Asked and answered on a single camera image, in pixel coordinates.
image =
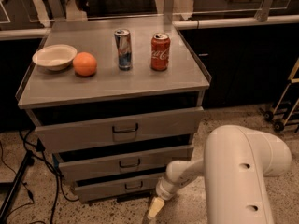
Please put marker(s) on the white horizontal rail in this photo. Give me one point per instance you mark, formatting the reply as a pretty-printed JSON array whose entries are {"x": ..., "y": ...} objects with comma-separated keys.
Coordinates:
[{"x": 180, "y": 25}]

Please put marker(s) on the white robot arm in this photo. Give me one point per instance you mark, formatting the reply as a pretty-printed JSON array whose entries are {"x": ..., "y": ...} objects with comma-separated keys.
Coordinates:
[{"x": 236, "y": 161}]

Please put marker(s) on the grey metal drawer cabinet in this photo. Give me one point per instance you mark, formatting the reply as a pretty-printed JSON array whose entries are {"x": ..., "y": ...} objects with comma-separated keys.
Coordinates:
[{"x": 59, "y": 98}]

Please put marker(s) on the white bowl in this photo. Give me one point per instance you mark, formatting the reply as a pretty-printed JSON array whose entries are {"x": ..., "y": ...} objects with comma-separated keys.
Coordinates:
[{"x": 55, "y": 57}]

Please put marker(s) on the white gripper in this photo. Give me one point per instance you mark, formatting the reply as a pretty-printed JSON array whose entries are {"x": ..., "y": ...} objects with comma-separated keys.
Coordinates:
[{"x": 163, "y": 189}]

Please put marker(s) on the orange fruit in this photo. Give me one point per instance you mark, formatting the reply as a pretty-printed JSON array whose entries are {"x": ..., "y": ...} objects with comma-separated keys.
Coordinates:
[{"x": 85, "y": 64}]

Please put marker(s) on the grey bottom drawer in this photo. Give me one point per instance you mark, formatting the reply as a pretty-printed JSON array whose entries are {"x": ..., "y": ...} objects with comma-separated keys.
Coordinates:
[{"x": 117, "y": 185}]

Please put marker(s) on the black tripod leg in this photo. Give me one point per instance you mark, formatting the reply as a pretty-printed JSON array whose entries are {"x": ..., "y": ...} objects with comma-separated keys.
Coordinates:
[{"x": 12, "y": 187}]

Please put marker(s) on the grey metal post right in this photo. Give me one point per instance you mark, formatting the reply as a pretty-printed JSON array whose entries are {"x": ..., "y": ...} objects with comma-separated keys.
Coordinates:
[{"x": 263, "y": 12}]

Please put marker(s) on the blue silver energy drink can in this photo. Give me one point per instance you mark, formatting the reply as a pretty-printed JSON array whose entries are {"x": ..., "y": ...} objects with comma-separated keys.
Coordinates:
[{"x": 123, "y": 43}]

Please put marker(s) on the red cola can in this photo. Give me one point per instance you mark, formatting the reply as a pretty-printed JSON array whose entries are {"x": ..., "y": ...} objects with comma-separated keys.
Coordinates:
[{"x": 160, "y": 45}]

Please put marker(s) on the grey drawer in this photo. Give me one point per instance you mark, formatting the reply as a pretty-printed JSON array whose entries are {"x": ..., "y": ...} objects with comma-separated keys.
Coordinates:
[
  {"x": 124, "y": 163},
  {"x": 117, "y": 185},
  {"x": 105, "y": 132}
]

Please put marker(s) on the yellow wheeled cart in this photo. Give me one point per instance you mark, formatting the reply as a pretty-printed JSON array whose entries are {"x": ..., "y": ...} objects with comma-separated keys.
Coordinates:
[{"x": 285, "y": 110}]

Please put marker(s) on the grey metal post left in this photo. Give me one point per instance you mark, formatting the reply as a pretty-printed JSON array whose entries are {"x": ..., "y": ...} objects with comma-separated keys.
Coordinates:
[{"x": 57, "y": 10}]

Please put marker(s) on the grey metal post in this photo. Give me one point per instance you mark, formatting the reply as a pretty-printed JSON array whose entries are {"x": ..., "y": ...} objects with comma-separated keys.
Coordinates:
[
  {"x": 168, "y": 11},
  {"x": 263, "y": 12},
  {"x": 57, "y": 10}
]

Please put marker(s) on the grey middle drawer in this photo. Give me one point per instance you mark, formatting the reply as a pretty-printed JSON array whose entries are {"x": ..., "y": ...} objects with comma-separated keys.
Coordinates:
[{"x": 124, "y": 163}]

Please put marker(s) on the grey top drawer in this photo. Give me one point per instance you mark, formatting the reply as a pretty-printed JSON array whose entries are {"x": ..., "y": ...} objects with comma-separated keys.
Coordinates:
[{"x": 105, "y": 132}]

